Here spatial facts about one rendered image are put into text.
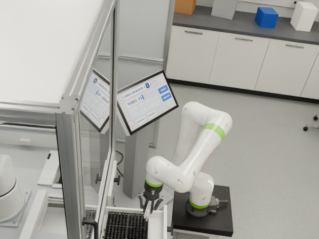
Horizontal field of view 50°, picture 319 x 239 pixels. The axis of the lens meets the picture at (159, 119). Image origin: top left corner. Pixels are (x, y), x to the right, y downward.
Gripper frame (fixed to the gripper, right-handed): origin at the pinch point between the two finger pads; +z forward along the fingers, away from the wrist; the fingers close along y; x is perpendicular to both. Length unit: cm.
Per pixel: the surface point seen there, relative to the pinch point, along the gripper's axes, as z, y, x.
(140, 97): -13, -13, 86
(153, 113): -3, -3, 84
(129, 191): 86, -10, 84
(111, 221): 8.5, -18.2, -2.7
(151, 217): 12.6, 3.8, 6.6
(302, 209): 88, 151, 94
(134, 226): 7.1, -5.7, -4.9
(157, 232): 12.7, 7.6, -2.6
